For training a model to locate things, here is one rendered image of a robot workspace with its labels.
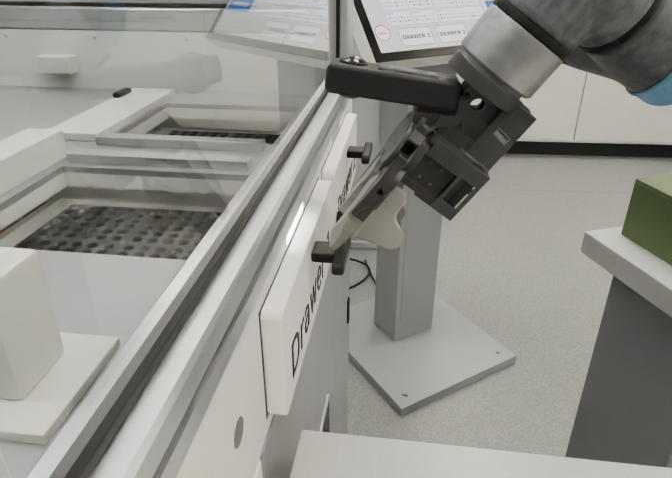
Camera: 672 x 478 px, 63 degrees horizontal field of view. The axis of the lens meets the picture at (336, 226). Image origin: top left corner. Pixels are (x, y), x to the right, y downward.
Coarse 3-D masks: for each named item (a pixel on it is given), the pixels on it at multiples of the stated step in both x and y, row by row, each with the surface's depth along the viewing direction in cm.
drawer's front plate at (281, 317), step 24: (312, 216) 59; (312, 240) 56; (288, 264) 50; (312, 264) 57; (288, 288) 46; (312, 288) 58; (264, 312) 43; (288, 312) 46; (264, 336) 44; (288, 336) 46; (264, 360) 45; (288, 360) 47; (288, 384) 48; (288, 408) 48
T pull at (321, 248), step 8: (320, 248) 56; (328, 248) 56; (344, 248) 56; (312, 256) 55; (320, 256) 55; (328, 256) 55; (336, 256) 54; (344, 256) 54; (336, 264) 53; (344, 264) 54; (336, 272) 53
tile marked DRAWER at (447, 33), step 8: (448, 24) 133; (456, 24) 134; (464, 24) 135; (440, 32) 131; (448, 32) 132; (456, 32) 133; (464, 32) 134; (440, 40) 130; (448, 40) 132; (456, 40) 133
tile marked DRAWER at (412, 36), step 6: (402, 30) 127; (408, 30) 127; (414, 30) 128; (420, 30) 129; (426, 30) 130; (402, 36) 126; (408, 36) 127; (414, 36) 128; (420, 36) 128; (426, 36) 129; (432, 36) 130; (402, 42) 126; (408, 42) 126; (414, 42) 127; (420, 42) 128; (426, 42) 128; (432, 42) 129
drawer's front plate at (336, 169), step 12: (348, 120) 92; (348, 132) 86; (336, 144) 81; (348, 144) 85; (336, 156) 76; (324, 168) 72; (336, 168) 72; (348, 168) 88; (336, 180) 73; (348, 180) 89; (336, 192) 74; (348, 192) 90; (336, 204) 74
